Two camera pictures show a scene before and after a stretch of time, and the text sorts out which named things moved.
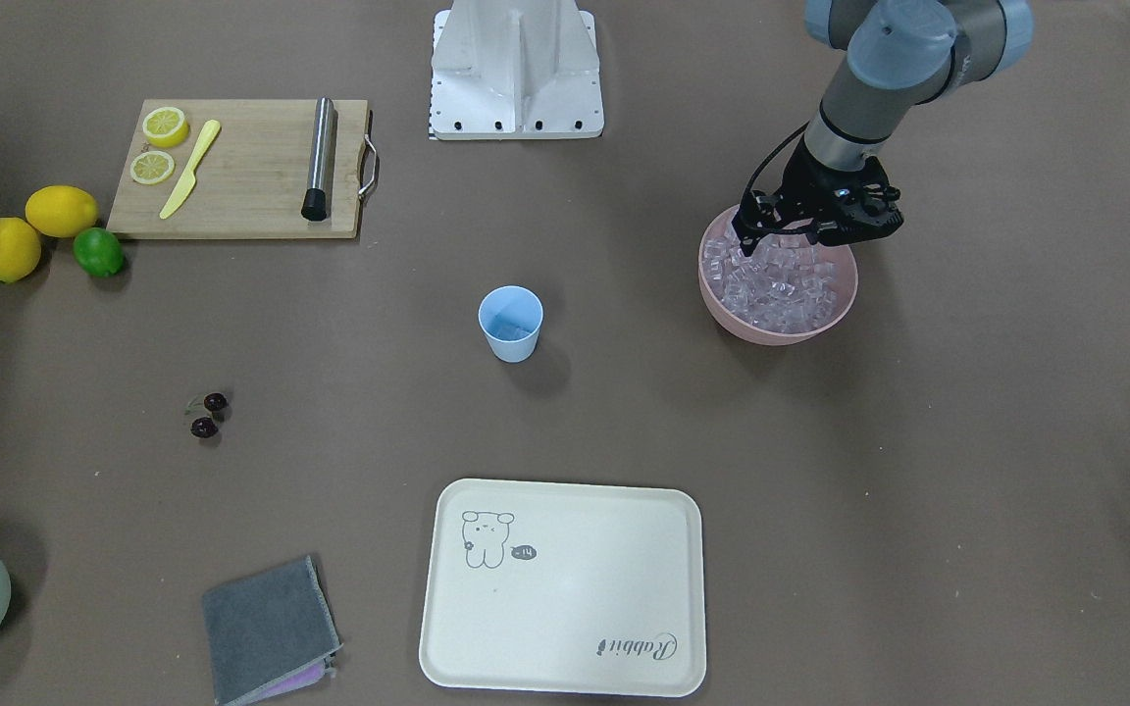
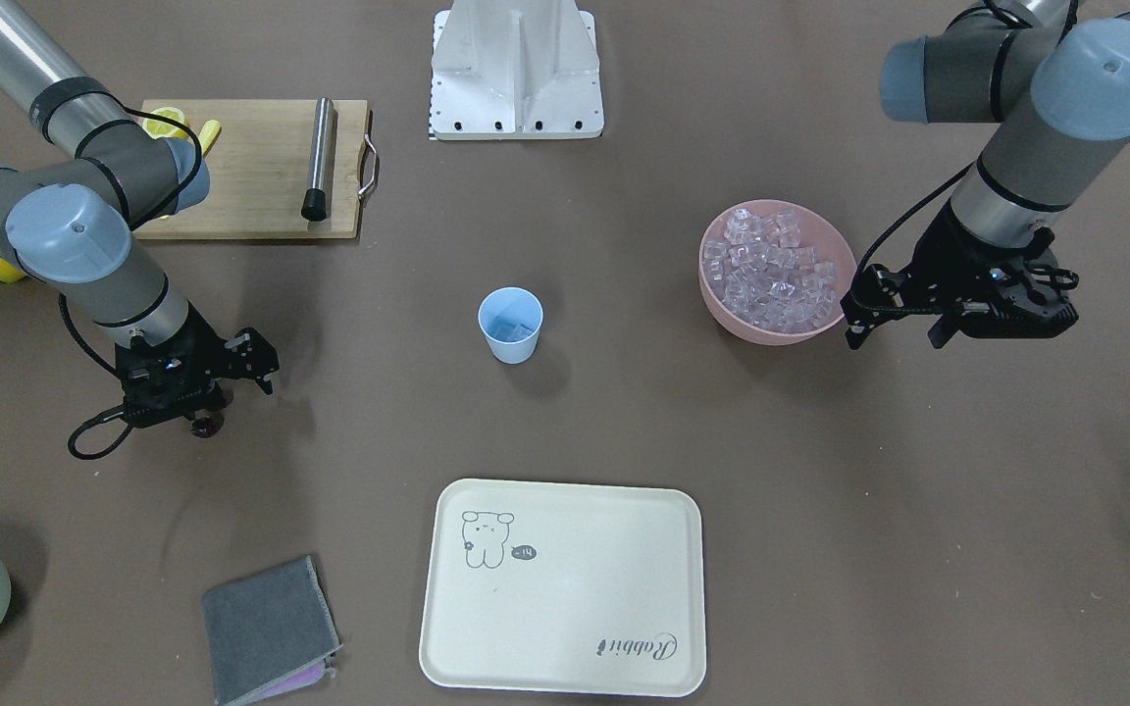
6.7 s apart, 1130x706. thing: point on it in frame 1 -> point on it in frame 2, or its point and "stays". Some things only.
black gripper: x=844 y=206 -> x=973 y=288
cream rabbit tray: x=565 y=587 stays
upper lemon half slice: x=165 y=126 stays
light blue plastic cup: x=511 y=318 stays
